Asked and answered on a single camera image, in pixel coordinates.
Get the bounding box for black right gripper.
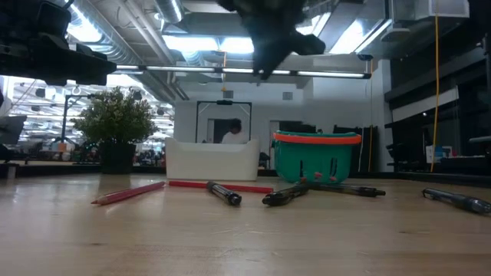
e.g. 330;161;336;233
216;0;328;81

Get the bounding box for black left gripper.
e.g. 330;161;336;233
35;2;118;87

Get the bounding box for black pen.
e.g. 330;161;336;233
206;180;243;207
422;187;491;215
262;184;310;207
306;182;387;198

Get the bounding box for green plant black pot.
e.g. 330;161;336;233
71;86;158;176

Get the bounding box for long ceiling light bar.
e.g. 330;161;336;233
114;64;372;80

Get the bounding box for person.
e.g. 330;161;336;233
221;118;249;145

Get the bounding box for black monitor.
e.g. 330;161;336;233
0;114;28;146

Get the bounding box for green basket orange rim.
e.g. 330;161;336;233
271;130;363;184

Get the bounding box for black folded panels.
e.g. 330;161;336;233
332;124;379;173

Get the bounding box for white plastic bin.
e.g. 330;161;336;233
164;136;262;182

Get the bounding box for black shelving rack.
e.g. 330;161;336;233
384;114;433;172

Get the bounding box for white blue carton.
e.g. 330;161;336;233
425;144;453;165

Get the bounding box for black gantry frame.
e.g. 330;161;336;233
195;100;253;145
61;94;95;143

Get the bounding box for silver round air duct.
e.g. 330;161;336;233
153;0;185;25

